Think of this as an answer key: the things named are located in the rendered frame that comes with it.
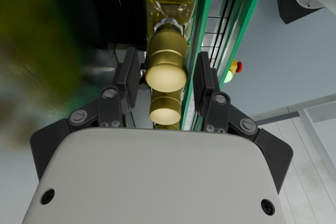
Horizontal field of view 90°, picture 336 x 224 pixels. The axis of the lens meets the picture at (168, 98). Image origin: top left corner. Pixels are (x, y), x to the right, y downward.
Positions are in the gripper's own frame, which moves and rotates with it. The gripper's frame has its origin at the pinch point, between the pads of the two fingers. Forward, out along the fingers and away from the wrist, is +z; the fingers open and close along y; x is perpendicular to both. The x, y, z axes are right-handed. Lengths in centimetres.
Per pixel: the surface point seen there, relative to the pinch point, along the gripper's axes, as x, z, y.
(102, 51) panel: -9.5, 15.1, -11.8
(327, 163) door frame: -186, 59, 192
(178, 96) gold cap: -4.9, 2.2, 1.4
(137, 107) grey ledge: -46, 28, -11
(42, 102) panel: -4.0, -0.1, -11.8
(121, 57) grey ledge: -21.1, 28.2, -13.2
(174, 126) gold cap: -10.3, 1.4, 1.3
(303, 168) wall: -203, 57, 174
